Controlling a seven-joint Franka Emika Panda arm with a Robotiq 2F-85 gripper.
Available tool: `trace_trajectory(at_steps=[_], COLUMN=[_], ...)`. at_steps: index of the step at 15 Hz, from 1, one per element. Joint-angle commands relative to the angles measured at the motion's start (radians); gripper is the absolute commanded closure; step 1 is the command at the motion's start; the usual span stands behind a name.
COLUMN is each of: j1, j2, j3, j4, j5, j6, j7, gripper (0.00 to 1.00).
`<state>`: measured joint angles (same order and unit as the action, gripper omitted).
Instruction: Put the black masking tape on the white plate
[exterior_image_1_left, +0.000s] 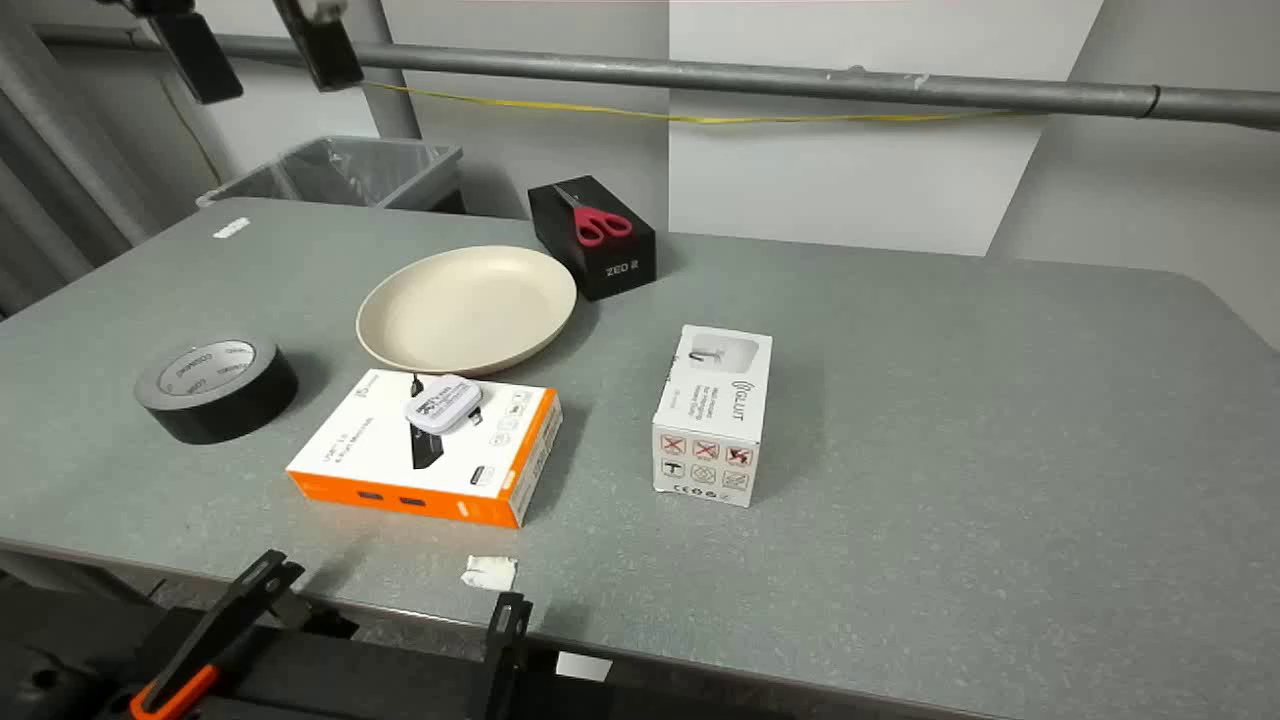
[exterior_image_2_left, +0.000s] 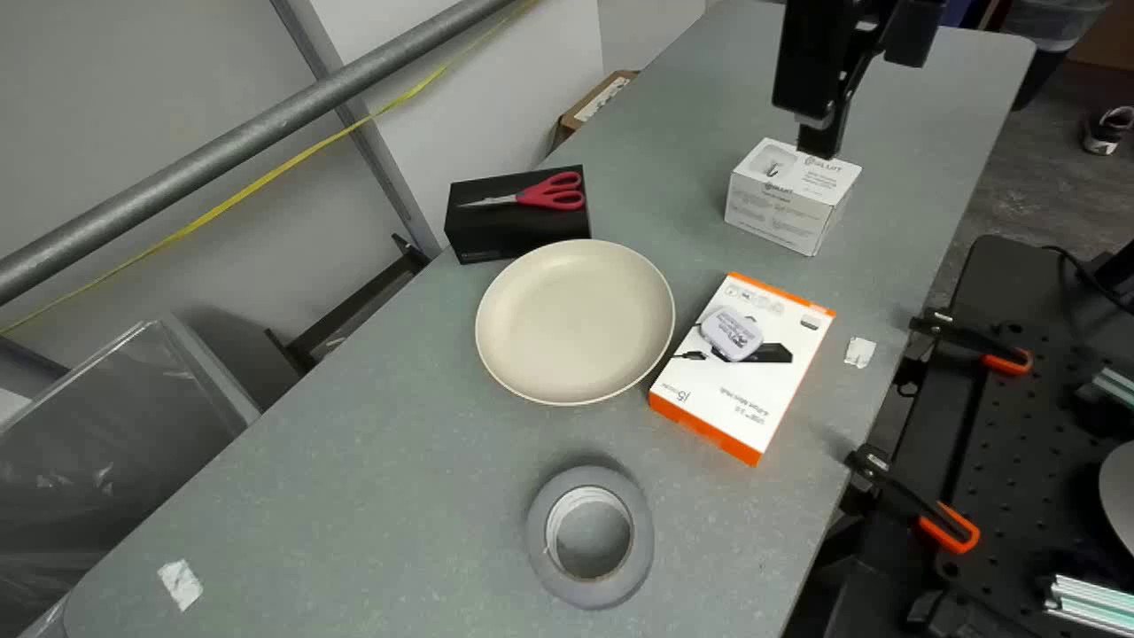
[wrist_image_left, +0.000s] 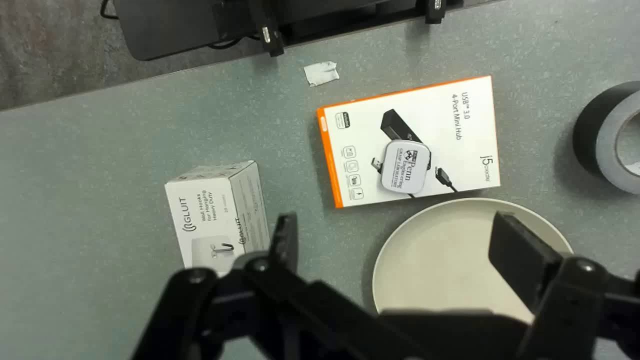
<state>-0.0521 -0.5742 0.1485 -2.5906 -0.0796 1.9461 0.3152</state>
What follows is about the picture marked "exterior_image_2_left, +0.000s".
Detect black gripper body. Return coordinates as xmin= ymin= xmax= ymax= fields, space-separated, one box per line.
xmin=767 ymin=0 xmax=886 ymax=126

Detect white round plate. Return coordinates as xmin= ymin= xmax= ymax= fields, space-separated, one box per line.
xmin=471 ymin=237 xmax=681 ymax=411

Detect white cardboard box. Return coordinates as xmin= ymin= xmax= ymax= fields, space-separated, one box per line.
xmin=724 ymin=133 xmax=864 ymax=257

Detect flat wooden board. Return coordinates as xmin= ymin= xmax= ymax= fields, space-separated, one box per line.
xmin=548 ymin=68 xmax=643 ymax=140

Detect black orange bar clamp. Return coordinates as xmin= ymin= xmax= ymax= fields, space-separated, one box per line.
xmin=907 ymin=305 xmax=1037 ymax=382
xmin=842 ymin=441 xmax=985 ymax=558

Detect orange and white product box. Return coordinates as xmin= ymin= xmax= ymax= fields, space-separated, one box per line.
xmin=643 ymin=270 xmax=838 ymax=470

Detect black and white shoe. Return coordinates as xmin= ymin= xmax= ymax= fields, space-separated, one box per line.
xmin=1077 ymin=102 xmax=1134 ymax=160

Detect black rectangular box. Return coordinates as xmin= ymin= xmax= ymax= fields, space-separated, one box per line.
xmin=444 ymin=161 xmax=594 ymax=267

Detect black perforated mounting board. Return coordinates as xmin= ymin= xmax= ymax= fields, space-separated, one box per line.
xmin=811 ymin=231 xmax=1134 ymax=638

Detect grey round disc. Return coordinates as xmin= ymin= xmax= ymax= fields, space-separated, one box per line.
xmin=1096 ymin=435 xmax=1134 ymax=558

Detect silver aluminium extrusion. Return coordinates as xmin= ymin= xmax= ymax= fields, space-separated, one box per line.
xmin=1040 ymin=570 xmax=1134 ymax=638

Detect grey metal pole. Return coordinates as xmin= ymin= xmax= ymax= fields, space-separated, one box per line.
xmin=0 ymin=0 xmax=522 ymax=308

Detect red handled scissors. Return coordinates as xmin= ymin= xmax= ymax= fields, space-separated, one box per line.
xmin=458 ymin=167 xmax=593 ymax=220

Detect grey diagonal frame bar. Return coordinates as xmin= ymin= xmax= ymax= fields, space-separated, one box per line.
xmin=267 ymin=0 xmax=447 ymax=257

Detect black table leg bracket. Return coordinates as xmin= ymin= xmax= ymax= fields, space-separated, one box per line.
xmin=280 ymin=231 xmax=434 ymax=372

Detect thin yellow cord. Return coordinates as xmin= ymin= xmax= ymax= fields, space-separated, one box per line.
xmin=0 ymin=0 xmax=548 ymax=341

